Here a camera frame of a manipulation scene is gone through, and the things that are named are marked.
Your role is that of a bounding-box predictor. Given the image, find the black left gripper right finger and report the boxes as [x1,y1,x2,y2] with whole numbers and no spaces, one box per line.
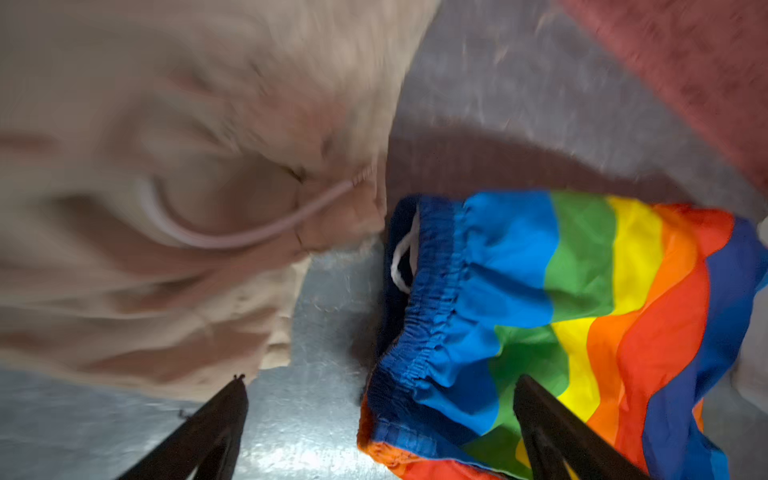
[513,375,649,480]

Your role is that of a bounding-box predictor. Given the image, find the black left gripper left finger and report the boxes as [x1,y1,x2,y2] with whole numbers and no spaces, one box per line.
[120,375,249,480]

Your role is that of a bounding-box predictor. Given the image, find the multicolour striped shorts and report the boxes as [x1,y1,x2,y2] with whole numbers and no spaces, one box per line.
[357,191,767,479]

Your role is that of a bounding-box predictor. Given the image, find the beige shorts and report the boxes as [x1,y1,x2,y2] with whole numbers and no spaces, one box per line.
[1,1,439,401]

